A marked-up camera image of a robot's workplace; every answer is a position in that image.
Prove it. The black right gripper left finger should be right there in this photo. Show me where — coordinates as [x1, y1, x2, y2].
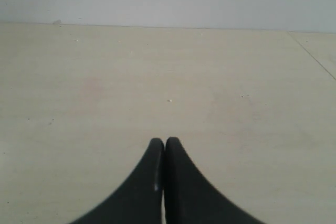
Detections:
[73, 138, 164, 224]

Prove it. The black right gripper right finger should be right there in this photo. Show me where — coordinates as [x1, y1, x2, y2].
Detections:
[164, 137, 262, 224]

